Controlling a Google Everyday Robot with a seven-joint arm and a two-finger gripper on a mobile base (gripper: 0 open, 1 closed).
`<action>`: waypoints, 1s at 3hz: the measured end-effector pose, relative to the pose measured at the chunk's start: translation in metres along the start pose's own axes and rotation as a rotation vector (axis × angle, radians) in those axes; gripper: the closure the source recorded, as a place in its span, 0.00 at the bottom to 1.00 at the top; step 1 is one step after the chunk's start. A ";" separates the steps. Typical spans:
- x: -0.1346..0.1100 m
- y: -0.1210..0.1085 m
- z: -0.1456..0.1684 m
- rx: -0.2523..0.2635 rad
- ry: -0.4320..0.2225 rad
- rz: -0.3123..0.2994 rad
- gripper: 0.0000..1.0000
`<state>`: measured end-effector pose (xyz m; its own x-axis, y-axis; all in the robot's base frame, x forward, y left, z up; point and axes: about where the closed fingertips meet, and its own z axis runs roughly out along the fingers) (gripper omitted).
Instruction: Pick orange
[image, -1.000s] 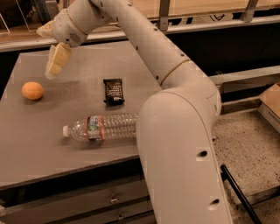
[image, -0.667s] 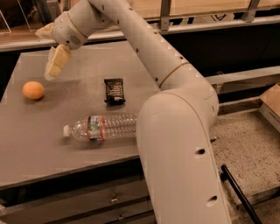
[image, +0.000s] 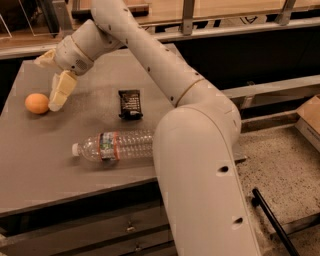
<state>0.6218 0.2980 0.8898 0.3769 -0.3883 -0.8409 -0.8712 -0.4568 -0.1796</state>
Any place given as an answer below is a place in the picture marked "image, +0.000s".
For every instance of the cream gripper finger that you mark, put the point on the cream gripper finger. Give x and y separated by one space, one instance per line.
46 60
63 85

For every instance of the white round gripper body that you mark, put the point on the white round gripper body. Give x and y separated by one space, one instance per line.
70 56

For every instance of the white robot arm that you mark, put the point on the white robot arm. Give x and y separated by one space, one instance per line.
193 143

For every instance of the orange fruit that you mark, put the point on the orange fruit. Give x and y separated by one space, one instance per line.
37 103

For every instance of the metal and glass railing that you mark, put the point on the metal and glass railing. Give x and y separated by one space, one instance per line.
161 12

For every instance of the clear acrylic stand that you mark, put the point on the clear acrylic stand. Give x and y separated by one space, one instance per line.
34 17

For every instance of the black snack bar wrapper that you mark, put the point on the black snack bar wrapper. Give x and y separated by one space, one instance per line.
130 105

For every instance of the clear plastic water bottle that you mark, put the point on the clear plastic water bottle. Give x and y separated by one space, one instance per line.
115 146

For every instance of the grey drawer cabinet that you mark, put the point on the grey drawer cabinet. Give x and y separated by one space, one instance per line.
54 204

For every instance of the black metal rod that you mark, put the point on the black metal rod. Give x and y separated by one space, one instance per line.
258 200

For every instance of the cardboard box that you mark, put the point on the cardboard box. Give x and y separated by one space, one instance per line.
309 121

